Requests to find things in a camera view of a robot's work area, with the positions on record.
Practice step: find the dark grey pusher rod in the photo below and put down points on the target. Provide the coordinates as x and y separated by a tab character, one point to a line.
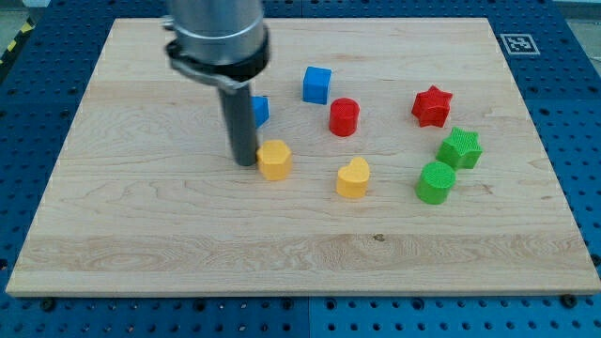
240	125

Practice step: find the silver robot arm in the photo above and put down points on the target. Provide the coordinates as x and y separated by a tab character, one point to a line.
224	44

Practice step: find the blue cube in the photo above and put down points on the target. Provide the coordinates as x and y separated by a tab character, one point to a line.
316	85

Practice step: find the blue triangular block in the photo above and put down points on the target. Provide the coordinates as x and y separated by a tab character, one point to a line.
261	108

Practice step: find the yellow hexagon block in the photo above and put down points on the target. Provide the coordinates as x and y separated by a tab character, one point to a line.
274	159

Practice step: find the red cylinder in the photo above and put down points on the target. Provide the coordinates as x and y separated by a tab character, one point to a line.
344	117

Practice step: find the yellow heart block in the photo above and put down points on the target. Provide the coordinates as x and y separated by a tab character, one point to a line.
352	179

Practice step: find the wooden board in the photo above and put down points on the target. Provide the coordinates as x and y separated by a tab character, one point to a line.
146	201

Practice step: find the red star block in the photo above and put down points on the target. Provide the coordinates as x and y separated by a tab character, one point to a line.
432	107

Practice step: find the green cylinder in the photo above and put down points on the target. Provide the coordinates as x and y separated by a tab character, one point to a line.
435	182

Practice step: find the green star block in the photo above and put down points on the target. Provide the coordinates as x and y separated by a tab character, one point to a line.
460	149

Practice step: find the white fiducial marker tag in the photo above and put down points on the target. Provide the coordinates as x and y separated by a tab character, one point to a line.
519	44

